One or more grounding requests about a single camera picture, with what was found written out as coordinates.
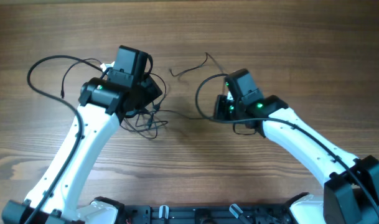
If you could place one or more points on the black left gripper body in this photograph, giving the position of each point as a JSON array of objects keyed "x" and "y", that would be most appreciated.
[{"x": 147, "y": 91}]

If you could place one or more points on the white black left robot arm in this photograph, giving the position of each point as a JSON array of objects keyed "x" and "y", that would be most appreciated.
[{"x": 124, "y": 88}]

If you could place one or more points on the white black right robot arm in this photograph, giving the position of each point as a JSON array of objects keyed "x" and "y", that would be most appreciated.
[{"x": 350, "y": 184}]

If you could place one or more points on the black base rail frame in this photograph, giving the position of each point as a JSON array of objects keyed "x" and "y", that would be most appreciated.
[{"x": 258, "y": 214}]

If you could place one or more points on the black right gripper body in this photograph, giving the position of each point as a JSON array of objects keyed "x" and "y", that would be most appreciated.
[{"x": 226, "y": 109}]

